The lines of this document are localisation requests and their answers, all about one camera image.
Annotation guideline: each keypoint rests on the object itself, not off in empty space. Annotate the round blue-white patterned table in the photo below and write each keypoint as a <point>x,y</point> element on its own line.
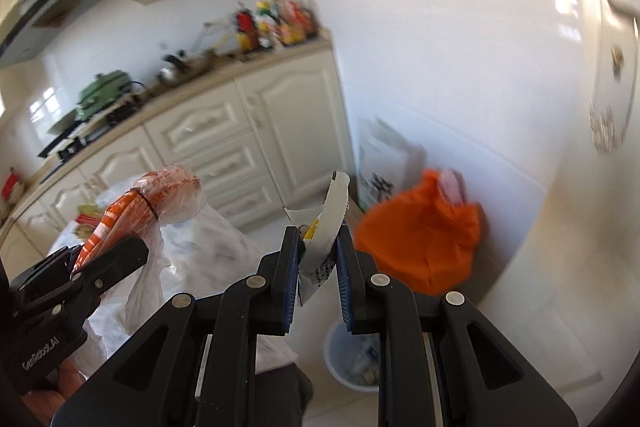
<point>215,247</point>

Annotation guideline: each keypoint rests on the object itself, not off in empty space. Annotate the red and white bowl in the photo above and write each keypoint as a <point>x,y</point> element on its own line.
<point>11,184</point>

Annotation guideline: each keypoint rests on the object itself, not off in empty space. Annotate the green electric cooking pot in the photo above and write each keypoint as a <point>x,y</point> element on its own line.
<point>102,89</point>

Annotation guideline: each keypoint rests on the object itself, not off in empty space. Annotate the cream door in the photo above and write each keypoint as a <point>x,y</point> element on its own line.
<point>605,72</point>

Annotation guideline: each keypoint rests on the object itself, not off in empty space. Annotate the pale blue trash bin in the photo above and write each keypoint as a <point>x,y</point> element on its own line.
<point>340,357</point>

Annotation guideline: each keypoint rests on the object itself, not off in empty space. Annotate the steel pan with black utensil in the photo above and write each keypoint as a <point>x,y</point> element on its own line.
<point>175,72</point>

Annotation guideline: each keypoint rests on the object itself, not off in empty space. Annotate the group of condiment bottles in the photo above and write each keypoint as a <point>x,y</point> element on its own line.
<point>280,22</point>

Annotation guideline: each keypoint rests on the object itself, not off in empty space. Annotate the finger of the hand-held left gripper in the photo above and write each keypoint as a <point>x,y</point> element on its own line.
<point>45,267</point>
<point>110,264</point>

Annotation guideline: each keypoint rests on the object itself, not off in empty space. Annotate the orange plastic bag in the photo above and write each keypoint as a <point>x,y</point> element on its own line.
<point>420,237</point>

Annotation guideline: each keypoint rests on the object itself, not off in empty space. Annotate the orange striped food packet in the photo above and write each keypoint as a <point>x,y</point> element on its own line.
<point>125,212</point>

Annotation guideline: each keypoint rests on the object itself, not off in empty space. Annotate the white rice bag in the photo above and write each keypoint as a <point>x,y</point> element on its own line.
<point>385,157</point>

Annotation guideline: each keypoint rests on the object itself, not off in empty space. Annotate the cream lower kitchen cabinets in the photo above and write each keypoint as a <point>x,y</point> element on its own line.
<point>280,117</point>

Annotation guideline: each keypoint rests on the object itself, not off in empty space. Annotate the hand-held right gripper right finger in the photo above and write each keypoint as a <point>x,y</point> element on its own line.
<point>345,287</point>

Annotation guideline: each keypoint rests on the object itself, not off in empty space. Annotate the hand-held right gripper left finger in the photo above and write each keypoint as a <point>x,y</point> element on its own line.
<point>287,287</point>

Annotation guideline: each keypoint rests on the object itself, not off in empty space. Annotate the person's left hand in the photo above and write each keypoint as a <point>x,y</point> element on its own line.
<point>57,389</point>

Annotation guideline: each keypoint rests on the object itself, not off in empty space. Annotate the black gas stove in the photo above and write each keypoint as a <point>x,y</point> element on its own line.
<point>75,142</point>

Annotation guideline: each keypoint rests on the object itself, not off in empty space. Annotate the red snack wrapper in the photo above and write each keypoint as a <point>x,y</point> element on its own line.
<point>85,221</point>

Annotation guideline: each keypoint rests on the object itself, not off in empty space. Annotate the beige kitchen countertop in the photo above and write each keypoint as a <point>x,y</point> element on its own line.
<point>225,67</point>

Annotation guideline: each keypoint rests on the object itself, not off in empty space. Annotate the white and yellow wrapper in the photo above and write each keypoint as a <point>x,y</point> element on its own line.
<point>330,217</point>

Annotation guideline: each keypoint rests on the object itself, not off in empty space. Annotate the grey range hood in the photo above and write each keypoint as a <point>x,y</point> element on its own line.
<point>50,22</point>

